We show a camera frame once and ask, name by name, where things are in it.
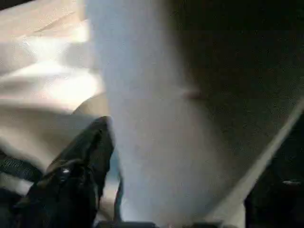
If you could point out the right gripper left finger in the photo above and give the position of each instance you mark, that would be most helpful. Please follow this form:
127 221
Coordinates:
71 180

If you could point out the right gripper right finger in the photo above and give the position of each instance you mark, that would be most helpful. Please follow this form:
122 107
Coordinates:
278 194

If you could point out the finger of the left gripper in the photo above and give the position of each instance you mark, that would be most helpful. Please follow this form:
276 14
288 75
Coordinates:
19 168

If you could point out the white plastic table top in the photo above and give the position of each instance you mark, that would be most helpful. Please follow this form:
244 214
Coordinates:
47 83

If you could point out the white plastic table leg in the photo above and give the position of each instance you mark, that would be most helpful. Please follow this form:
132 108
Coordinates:
166 118

